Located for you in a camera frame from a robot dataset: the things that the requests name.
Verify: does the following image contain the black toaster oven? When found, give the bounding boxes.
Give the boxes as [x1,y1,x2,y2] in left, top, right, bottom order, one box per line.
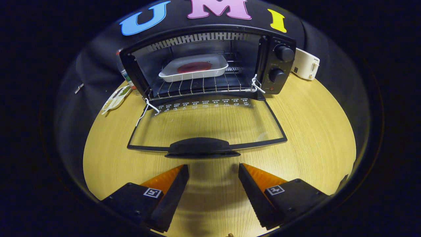
[119,25,296,159]

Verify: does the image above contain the pink meat slice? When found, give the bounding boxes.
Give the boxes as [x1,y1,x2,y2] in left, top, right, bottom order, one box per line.
[177,62,212,74]

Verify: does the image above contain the white square tray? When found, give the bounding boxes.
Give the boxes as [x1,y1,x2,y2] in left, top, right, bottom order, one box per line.
[159,54,229,83]

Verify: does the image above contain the white toaster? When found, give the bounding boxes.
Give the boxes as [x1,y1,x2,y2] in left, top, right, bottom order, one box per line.
[291,48,320,81]

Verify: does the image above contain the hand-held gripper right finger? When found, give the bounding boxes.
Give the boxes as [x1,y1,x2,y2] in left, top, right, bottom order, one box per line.
[238,163,329,230]

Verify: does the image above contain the clear plastic bottle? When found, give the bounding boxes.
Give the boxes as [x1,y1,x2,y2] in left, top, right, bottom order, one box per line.
[116,49,138,95]

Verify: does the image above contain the white divided snack plate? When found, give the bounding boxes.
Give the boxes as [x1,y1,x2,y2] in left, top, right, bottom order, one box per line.
[101,85,132,115]

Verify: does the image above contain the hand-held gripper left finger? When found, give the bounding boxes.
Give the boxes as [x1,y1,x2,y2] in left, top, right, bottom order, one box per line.
[100,164,189,233]

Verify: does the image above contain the metal oven wire rack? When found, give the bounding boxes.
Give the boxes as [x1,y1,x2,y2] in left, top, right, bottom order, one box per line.
[145,53,260,100]

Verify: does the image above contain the black backdrop cloth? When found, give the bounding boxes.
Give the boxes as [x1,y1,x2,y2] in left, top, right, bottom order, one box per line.
[54,0,370,185]

